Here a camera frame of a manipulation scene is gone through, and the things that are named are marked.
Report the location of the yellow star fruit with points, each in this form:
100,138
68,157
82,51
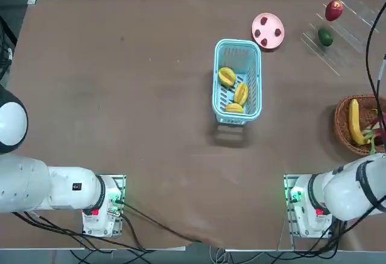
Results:
234,108
241,93
226,77

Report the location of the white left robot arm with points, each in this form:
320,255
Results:
60,185

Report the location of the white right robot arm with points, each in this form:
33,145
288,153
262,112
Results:
343,191

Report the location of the blue plastic basket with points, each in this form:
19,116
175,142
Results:
253,74

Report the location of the brown wicker basket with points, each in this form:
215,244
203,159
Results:
342,119

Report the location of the red strawberry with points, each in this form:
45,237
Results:
258,32
265,42
278,32
264,20

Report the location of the pink round plate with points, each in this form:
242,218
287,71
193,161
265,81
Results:
271,26

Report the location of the clear acrylic step stand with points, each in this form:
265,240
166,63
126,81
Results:
331,59

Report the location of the green avocado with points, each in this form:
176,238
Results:
325,37

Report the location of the yellow banana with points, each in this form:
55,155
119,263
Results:
354,119

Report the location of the red apple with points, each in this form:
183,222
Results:
333,11

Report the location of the pink dragon fruit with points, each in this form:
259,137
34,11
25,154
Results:
380,131

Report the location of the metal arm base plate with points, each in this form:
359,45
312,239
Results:
122,182
288,185

